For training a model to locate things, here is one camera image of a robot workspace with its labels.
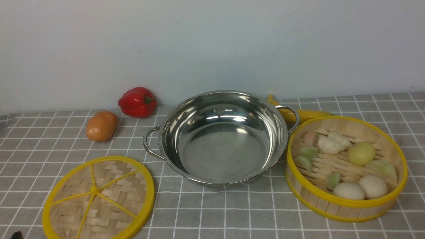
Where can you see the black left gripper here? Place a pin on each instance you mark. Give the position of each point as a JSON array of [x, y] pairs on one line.
[[17, 235]]

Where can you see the woven bamboo steamer lid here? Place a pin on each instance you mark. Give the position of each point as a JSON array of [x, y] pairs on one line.
[[110, 197]]

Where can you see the bamboo steamer basket yellow rim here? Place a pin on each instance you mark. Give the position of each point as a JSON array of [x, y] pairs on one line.
[[310, 187]]

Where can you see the stainless steel pot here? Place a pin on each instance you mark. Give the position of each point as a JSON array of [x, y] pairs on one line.
[[222, 139]]

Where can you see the grey checked tablecloth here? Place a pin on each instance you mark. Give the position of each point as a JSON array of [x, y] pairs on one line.
[[37, 149]]

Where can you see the brown potato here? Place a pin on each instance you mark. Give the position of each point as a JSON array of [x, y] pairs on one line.
[[102, 126]]

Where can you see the red bell pepper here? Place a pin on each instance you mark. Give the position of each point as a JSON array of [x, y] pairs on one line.
[[138, 102]]

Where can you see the green dumpling lower left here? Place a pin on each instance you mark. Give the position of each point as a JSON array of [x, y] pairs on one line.
[[304, 162]]

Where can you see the green dumpling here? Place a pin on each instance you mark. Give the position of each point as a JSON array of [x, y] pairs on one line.
[[304, 162], [382, 167], [332, 180], [310, 152]]

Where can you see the yellow banana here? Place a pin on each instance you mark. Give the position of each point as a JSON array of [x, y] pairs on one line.
[[305, 115]]

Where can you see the green dumpling upper left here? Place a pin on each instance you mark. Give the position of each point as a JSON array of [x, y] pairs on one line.
[[310, 152]]

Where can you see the pink dumpling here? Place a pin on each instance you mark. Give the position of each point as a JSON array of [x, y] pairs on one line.
[[311, 138]]

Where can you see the green dumpling front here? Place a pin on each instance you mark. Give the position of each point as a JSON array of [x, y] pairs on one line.
[[332, 180]]

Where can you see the white pleated dumpling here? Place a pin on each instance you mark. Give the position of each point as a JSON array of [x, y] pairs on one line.
[[329, 146]]

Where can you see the white rear dumpling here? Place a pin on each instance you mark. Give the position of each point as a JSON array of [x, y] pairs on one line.
[[340, 139]]

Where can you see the white front bun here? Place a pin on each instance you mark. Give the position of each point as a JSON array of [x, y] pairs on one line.
[[350, 191]]

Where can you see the yellow round bun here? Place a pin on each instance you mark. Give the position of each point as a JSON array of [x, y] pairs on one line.
[[361, 153]]

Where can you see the white round bun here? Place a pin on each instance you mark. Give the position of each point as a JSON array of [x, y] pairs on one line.
[[373, 186]]

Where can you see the green dumpling right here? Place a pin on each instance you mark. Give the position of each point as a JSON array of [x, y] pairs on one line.
[[382, 167]]

